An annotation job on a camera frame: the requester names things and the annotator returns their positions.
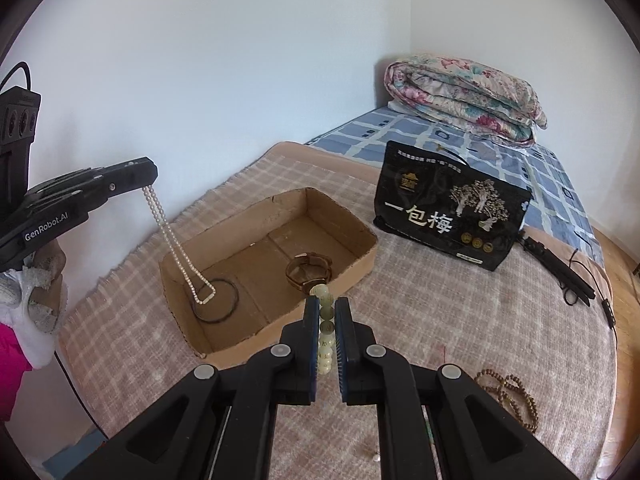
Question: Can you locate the brown wooden bead necklace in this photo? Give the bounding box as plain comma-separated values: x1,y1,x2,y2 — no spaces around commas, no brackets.
472,367,540,434

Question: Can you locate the pearl necklace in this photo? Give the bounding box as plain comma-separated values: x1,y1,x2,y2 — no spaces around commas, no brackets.
142,185,217,305

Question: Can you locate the dark blue bangle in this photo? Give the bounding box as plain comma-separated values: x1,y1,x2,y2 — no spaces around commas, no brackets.
192,278,240,324

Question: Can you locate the cream bead bracelet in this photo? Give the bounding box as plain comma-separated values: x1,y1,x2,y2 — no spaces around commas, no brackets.
310,283,335,376

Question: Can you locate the left hand white glove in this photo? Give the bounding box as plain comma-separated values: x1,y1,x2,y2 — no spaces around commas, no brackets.
1,240,66,370

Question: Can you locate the pink plaid blanket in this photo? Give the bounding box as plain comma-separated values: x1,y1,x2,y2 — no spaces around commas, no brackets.
58,142,618,480

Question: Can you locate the open cardboard box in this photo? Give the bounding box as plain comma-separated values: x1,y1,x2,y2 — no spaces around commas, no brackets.
160,188,378,368

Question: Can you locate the black folded selfie stick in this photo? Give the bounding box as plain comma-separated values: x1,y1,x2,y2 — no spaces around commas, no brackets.
518,232,596,307

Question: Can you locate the blue patterned bed sheet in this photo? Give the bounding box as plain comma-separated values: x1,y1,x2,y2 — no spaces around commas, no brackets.
308,106,604,266

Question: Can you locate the black snack bag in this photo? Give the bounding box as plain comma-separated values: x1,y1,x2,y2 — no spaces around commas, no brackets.
374,141,533,271

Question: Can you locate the folded floral quilt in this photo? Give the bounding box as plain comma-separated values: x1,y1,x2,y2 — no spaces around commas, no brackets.
383,53,548,146

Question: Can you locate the black cable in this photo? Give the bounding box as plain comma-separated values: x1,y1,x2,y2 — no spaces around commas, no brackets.
566,231,618,331

